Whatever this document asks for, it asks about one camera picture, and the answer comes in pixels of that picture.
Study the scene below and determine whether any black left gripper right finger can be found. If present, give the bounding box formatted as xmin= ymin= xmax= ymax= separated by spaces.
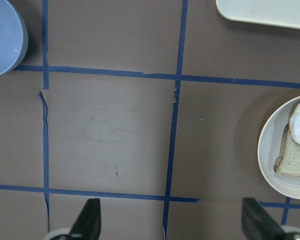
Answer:
xmin=241 ymin=197 xmax=285 ymax=240

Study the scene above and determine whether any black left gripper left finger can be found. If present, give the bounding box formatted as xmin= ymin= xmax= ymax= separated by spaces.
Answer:
xmin=69 ymin=198 xmax=101 ymax=240

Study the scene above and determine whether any bread slice on plate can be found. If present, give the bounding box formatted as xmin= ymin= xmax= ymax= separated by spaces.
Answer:
xmin=273 ymin=124 xmax=300 ymax=178

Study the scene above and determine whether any white round plate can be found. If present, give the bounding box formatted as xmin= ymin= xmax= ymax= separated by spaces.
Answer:
xmin=257 ymin=96 xmax=300 ymax=200

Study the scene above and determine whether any blue bowl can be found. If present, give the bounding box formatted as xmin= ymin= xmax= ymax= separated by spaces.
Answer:
xmin=0 ymin=0 xmax=29 ymax=76

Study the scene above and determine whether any white bear tray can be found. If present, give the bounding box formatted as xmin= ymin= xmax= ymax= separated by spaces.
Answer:
xmin=215 ymin=0 xmax=300 ymax=30

